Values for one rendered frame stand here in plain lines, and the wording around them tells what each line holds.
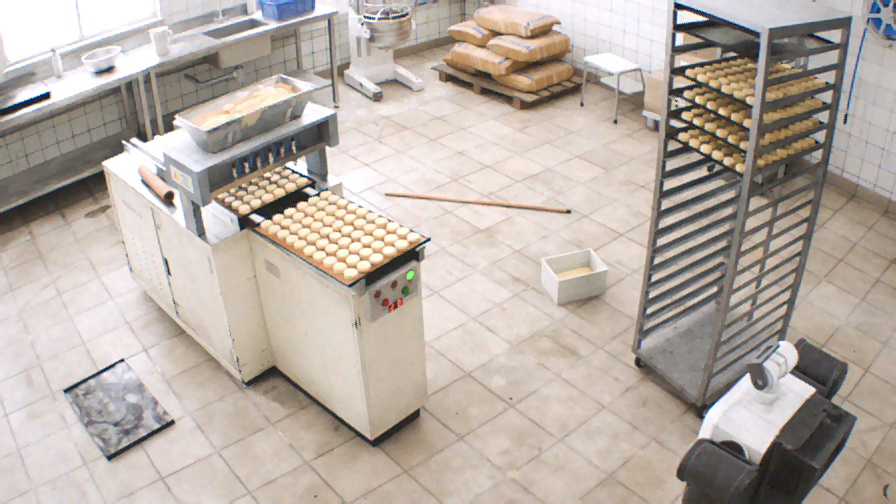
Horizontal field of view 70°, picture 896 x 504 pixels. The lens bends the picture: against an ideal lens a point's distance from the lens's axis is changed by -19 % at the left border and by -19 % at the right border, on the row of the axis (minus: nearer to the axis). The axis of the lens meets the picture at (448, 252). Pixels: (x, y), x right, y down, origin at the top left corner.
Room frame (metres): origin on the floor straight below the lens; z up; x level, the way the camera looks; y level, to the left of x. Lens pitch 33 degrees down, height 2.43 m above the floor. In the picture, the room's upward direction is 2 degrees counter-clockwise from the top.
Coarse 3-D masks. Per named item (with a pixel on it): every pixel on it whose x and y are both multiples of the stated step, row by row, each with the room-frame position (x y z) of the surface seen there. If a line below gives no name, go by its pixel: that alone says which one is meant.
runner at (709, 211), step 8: (728, 200) 2.92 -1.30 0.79; (712, 208) 2.86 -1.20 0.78; (720, 208) 2.88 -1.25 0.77; (688, 216) 2.77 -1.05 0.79; (696, 216) 2.80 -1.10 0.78; (704, 216) 2.81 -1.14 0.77; (672, 224) 2.71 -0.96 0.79; (680, 224) 2.74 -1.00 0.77; (688, 224) 2.74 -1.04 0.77; (656, 232) 2.66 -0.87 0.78; (664, 232) 2.68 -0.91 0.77; (672, 232) 2.68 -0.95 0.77
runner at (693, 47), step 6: (696, 42) 2.73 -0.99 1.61; (702, 42) 2.75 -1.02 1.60; (672, 48) 2.66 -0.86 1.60; (678, 48) 2.68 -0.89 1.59; (684, 48) 2.70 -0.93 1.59; (690, 48) 2.71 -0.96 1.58; (696, 48) 2.73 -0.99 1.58; (702, 48) 2.74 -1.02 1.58; (708, 48) 2.75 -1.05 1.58; (714, 48) 2.76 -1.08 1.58; (678, 54) 2.64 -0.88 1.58
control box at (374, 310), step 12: (408, 264) 2.39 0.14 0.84; (396, 276) 2.32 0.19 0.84; (372, 288) 2.25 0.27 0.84; (384, 288) 2.27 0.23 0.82; (396, 288) 2.31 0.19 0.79; (372, 300) 2.23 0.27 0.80; (396, 300) 2.31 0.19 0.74; (408, 300) 2.35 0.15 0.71; (372, 312) 2.23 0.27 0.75; (384, 312) 2.27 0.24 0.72
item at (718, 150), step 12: (696, 132) 2.67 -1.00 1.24; (696, 144) 2.56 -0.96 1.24; (708, 144) 2.60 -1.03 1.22; (720, 144) 2.56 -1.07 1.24; (792, 144) 2.58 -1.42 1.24; (804, 144) 2.59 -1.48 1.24; (720, 156) 2.46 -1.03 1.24; (732, 156) 2.50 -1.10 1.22; (768, 156) 2.46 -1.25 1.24; (780, 156) 2.50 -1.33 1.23; (732, 168) 2.39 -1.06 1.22; (744, 168) 2.36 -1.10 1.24; (756, 168) 2.40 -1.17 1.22
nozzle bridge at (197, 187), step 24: (312, 120) 2.98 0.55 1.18; (336, 120) 3.06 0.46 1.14; (192, 144) 2.82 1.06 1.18; (240, 144) 2.78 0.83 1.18; (264, 144) 2.79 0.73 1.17; (288, 144) 2.97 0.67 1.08; (312, 144) 3.03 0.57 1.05; (336, 144) 3.05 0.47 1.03; (168, 168) 2.76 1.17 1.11; (192, 168) 2.59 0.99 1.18; (216, 168) 2.71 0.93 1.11; (240, 168) 2.79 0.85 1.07; (264, 168) 2.82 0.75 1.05; (312, 168) 3.16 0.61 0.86; (192, 192) 2.61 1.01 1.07; (216, 192) 2.65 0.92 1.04; (192, 216) 2.64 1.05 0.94
